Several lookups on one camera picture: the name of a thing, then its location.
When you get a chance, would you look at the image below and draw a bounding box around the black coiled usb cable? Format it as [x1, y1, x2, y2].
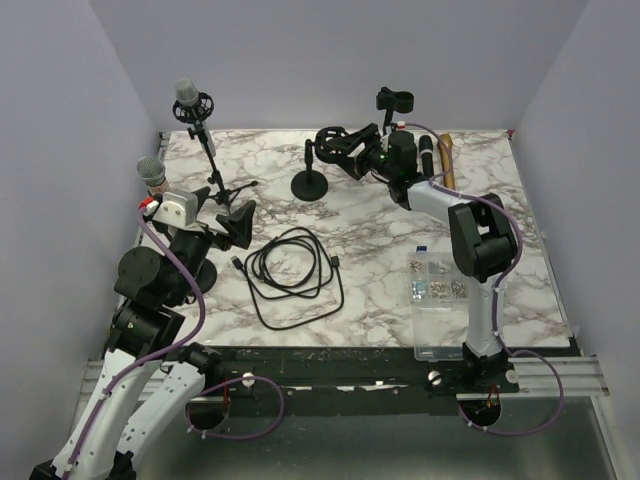
[230, 227, 345, 332]

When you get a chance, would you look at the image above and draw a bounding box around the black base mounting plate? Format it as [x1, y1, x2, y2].
[164, 344, 521, 417]

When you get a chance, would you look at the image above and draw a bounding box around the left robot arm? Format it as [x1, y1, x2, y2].
[30, 187, 256, 479]

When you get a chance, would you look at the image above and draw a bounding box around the black clip microphone stand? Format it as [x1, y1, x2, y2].
[376, 87, 415, 134]

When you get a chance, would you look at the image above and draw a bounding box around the clear plastic screw box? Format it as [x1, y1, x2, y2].
[407, 246, 469, 362]

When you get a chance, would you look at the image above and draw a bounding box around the black microphone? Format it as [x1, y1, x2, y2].
[418, 135, 435, 179]

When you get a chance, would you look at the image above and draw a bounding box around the black round base stand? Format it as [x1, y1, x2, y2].
[149, 219, 218, 297]

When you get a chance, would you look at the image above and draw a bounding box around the gold microphone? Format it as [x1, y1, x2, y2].
[437, 133, 456, 190]

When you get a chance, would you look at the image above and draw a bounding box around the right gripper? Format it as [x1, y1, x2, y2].
[327, 124, 397, 182]

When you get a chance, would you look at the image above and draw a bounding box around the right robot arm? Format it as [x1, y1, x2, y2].
[315, 124, 521, 392]

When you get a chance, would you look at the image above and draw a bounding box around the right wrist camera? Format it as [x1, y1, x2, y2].
[379, 121, 409, 151]

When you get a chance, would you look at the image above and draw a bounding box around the black tripod shock mount stand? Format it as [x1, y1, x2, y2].
[172, 79, 259, 211]

